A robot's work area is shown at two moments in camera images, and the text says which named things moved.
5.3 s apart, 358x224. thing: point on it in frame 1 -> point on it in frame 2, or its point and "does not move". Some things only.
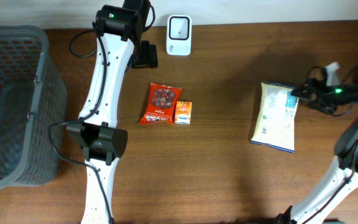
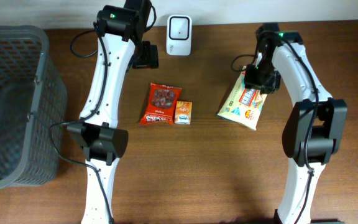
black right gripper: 317,84 -> 269,87
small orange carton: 183,114 does not move
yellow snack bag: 276,124 -> 243,105
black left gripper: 149,56 does not move
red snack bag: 161,104 does not move
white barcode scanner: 179,35 does not move
